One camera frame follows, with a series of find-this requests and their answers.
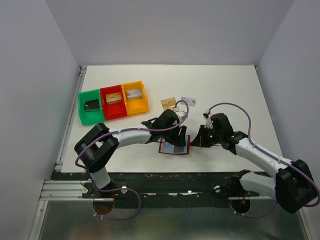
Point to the white VIP card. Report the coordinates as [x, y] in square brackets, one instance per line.
[189, 101]

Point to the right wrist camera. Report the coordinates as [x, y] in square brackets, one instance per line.
[208, 122]

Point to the gold VIP card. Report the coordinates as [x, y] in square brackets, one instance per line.
[172, 108]
[168, 102]

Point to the yellow plastic bin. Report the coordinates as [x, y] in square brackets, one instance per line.
[138, 106]

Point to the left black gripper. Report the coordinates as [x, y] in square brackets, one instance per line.
[178, 141]

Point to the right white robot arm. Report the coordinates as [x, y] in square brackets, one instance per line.
[290, 183]

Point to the gold card stack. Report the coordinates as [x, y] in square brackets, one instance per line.
[113, 98]

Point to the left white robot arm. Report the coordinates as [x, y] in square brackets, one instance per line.
[97, 147]

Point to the green plastic bin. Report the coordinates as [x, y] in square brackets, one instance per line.
[89, 118]

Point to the red leather card holder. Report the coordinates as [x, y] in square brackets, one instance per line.
[170, 149]

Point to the black card stack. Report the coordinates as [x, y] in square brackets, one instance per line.
[92, 105]

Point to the red plastic bin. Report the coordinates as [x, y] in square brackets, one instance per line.
[116, 110]

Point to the aluminium frame rail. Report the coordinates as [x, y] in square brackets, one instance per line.
[66, 125]

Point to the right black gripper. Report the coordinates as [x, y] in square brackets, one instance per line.
[199, 140]

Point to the silver card stack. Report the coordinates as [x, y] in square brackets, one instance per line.
[134, 94]

